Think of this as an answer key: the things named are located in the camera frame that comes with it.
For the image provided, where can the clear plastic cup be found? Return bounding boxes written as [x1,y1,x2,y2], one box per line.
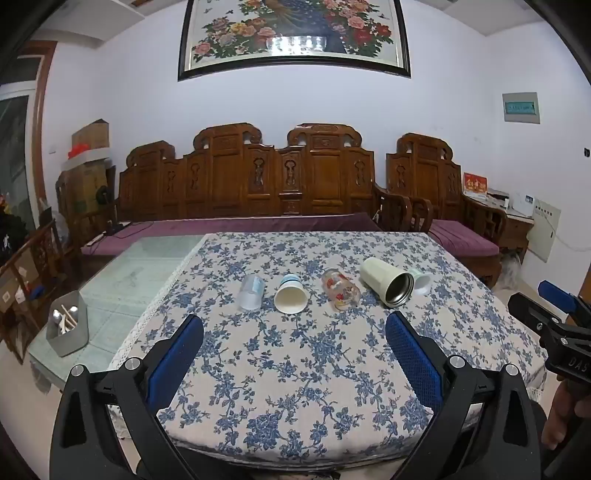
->
[238,275,265,313]

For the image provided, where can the dark wooden chair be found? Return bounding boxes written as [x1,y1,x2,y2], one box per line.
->
[0,217,71,365]

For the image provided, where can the wall electrical panel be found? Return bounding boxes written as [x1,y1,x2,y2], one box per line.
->
[502,91,541,125]

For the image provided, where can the clear plastic bag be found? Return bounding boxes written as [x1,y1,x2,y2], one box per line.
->
[501,253,523,291]

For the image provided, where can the wooden door frame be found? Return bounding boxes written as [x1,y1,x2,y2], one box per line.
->
[24,41,59,220]

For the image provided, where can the wooden side table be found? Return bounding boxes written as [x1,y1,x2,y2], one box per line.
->
[488,203,536,260]

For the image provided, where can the framed flower painting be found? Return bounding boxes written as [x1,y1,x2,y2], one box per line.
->
[178,0,412,83]

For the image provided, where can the large cardboard box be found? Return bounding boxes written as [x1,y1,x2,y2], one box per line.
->
[56,159,117,219]

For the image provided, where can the red desk calendar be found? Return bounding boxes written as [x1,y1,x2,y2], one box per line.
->
[462,172,489,199]

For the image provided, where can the white paper cup blue band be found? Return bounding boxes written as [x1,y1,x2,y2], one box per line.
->
[274,273,308,315]

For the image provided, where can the long purple sofa cushion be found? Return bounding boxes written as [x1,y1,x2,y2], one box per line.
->
[82,213,383,257]

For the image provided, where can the grey utensil container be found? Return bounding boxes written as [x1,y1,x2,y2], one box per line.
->
[45,291,90,357]

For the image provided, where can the wooden chopsticks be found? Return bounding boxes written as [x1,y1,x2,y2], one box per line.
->
[57,303,79,331]

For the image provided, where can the cream steel-lined cup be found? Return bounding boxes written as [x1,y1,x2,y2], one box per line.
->
[359,257,415,309]

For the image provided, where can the short purple seat cushion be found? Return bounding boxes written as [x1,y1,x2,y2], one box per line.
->
[428,219,502,259]

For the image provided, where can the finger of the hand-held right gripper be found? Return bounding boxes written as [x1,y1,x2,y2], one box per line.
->
[538,280,591,328]
[507,292,591,348]

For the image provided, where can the white metal panel box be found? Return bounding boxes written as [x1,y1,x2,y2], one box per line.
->
[526,196,562,264]

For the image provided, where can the blue floral tablecloth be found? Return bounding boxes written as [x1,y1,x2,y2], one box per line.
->
[108,231,550,465]

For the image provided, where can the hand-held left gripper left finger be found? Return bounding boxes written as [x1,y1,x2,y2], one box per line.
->
[50,314,205,480]

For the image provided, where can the person's right hand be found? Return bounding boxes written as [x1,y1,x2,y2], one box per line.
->
[541,379,583,451]

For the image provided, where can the carved wooden armchair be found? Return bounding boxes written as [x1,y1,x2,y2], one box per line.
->
[385,133,509,289]

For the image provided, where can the small cardboard box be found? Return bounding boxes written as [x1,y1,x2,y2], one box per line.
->
[71,119,110,150]

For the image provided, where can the carved wooden sofa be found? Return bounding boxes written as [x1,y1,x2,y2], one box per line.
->
[81,122,413,259]

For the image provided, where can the small white cup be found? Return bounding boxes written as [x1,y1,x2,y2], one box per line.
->
[408,269,435,296]

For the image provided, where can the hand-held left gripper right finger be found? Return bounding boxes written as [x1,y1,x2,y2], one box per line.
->
[385,311,542,480]

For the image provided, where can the floral printed glass cup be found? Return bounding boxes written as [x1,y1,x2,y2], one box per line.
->
[321,270,362,312]

